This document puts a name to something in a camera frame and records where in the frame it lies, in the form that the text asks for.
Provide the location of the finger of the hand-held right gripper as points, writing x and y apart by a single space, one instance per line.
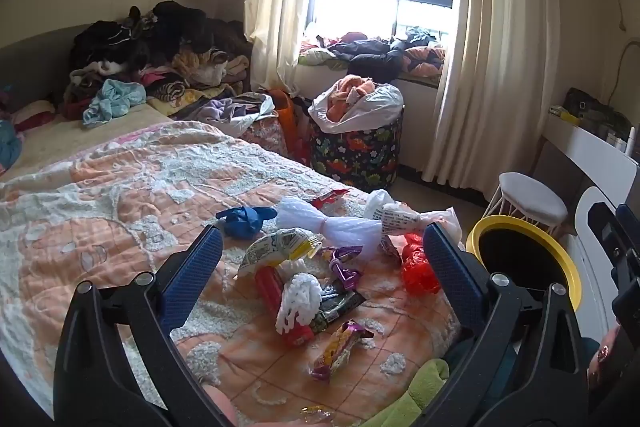
602 227

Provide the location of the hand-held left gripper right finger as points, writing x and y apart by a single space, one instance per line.
450 267

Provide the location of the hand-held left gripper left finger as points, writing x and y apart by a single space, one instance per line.
192 277

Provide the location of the red plastic bag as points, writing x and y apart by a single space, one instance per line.
417 269

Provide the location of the white printed plastic bag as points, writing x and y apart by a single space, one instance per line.
400 217

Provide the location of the yellow round waste bin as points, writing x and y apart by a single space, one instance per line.
510 221

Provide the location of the blue plastic bag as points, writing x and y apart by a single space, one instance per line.
245 222

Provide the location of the red tube packet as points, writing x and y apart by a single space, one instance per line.
269 289

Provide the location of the yellow white snack packet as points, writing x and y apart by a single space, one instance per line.
272 249

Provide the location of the purple foil wrapper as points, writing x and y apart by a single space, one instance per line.
345 266

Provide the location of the small white foam net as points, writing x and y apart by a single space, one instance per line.
300 299

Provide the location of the dark snack packet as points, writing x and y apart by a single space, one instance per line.
336 304

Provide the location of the white foam net bundle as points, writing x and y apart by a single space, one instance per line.
305 219

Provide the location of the small snack bar wrapper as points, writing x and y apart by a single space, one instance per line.
340 348

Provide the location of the red snack wrapper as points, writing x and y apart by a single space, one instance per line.
332 197

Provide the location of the person's right hand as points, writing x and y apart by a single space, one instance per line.
602 354

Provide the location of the white round stool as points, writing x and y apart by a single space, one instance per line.
530 197

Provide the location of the white dressing desk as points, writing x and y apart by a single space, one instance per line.
590 147

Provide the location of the white bottle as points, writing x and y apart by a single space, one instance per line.
631 139

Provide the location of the dark bag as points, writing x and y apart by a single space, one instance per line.
595 109

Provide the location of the yellow box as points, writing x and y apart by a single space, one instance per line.
562 112

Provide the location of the green fleece garment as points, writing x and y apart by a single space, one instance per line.
420 387

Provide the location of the dinosaur print fabric basket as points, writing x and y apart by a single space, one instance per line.
355 154

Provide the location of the pink floral storage bag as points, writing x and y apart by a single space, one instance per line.
267 132

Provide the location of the white purple garments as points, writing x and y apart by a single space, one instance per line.
230 112

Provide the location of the orange bag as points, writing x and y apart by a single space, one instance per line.
285 112

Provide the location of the light blue garment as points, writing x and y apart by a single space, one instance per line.
112 99

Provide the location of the orange towel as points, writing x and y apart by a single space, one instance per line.
350 92

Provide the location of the clothes on window sill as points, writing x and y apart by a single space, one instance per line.
370 52

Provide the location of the pile of clothes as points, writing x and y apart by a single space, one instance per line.
165 37

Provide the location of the grey headboard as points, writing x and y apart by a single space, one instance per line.
35 52

